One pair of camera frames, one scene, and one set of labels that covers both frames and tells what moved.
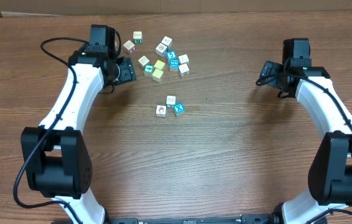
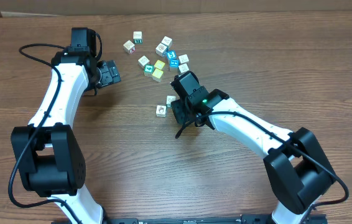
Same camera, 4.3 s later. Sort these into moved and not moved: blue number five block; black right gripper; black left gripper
Moved: black left gripper; black right gripper
Not moved: blue number five block
